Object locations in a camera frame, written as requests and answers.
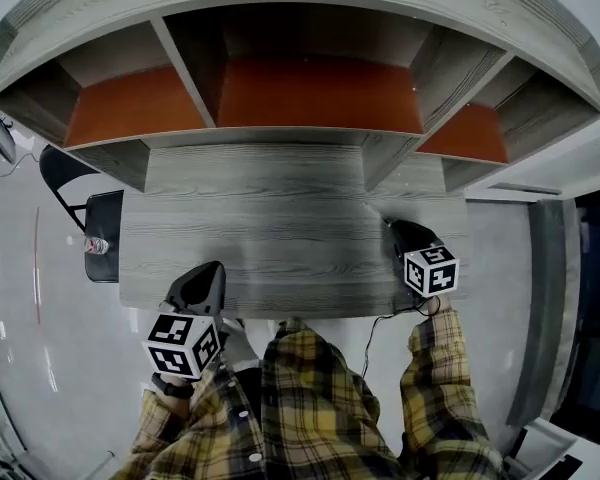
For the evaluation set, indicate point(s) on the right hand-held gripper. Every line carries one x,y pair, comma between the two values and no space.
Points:
432,270

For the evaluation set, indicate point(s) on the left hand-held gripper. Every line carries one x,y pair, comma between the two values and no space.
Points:
180,343

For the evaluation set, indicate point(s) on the person's right forearm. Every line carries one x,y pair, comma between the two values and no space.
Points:
440,368

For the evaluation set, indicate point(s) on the person's left forearm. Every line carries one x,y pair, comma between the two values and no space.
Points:
170,433

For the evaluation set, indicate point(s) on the grey wood-grain table top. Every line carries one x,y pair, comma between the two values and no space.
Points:
280,228

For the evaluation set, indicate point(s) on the person's left white shoe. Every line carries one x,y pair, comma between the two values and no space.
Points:
237,343

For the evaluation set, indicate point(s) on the black folding chair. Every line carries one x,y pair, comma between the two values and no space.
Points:
102,238

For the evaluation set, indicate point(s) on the clear bottle with red label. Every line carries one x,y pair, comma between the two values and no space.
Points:
96,245

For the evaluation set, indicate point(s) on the person's yellow plaid shirt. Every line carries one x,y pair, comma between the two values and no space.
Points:
310,398

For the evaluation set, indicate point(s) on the white door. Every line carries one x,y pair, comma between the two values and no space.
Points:
555,168

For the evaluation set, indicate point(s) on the red floor tape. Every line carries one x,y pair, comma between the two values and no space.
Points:
37,268

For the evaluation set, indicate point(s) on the white box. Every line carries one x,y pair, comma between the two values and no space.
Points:
540,443

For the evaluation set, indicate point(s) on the grey wooden desk hutch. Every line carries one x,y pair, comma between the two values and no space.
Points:
280,8

